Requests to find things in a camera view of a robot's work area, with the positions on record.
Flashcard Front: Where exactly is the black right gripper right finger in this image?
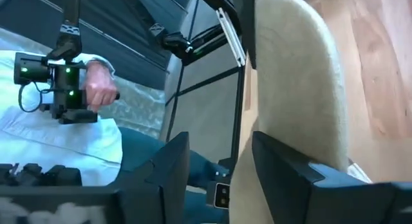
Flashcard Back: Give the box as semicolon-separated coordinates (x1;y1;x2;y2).
252;131;412;224

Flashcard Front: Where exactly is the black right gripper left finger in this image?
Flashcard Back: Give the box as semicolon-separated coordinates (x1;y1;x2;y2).
117;131;191;224

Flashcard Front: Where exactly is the beige bucket hat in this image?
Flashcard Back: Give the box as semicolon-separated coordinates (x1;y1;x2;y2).
229;0;350;224

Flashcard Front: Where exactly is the black leader arm joint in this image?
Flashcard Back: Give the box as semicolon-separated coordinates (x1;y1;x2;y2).
148;22;194;66

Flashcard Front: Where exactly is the clear plastic sheet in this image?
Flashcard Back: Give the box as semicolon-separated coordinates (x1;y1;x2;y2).
97;73;167;140

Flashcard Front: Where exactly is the person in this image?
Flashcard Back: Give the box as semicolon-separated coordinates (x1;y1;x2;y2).
0;26;230;224

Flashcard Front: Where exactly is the person's hand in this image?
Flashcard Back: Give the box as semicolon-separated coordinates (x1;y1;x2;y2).
84;61;118;113

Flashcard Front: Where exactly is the small black camera box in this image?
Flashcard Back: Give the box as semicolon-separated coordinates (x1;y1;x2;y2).
212;182;232;210

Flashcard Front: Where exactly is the black metal table frame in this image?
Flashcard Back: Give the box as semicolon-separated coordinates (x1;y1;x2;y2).
162;0;258;173

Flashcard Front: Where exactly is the aluminium rail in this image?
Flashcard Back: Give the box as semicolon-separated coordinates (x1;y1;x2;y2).
216;7;247;68

